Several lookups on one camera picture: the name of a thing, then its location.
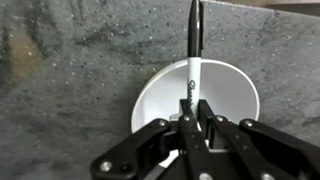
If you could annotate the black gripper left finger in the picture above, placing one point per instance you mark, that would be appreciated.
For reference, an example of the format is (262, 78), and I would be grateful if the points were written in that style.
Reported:
(137, 155)

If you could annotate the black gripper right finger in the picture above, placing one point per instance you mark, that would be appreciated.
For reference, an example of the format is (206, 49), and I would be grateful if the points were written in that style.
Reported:
(259, 150)

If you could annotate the black and white marker pen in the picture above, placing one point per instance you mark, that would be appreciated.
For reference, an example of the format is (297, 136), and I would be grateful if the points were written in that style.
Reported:
(194, 54)

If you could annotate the white grey bowl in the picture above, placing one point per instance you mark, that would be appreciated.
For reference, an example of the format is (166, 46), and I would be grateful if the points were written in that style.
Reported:
(227, 89)

